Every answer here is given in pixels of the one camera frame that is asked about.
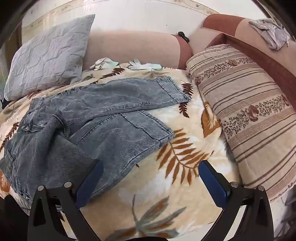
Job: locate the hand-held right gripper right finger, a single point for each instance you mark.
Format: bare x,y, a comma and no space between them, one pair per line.
212,182

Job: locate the blue-grey denim pants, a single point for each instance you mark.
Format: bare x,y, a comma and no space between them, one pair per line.
104,111

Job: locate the white work glove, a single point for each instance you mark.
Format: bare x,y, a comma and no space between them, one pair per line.
104,63
141,65

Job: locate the leaf-printed fleece blanket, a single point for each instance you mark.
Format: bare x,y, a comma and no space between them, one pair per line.
161,199

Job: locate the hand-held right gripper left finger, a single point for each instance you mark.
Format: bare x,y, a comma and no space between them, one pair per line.
90,182

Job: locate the small black object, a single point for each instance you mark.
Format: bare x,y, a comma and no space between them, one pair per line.
183,36

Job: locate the grey quilted pillow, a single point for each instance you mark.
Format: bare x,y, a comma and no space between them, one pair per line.
46,53

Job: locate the pink and brown sofa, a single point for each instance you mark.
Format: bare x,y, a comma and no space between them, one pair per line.
129,46

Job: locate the striped floral pillow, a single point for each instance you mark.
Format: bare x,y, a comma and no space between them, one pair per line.
249,111

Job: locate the grey crumpled cloth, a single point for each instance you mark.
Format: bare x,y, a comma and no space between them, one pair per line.
269,31

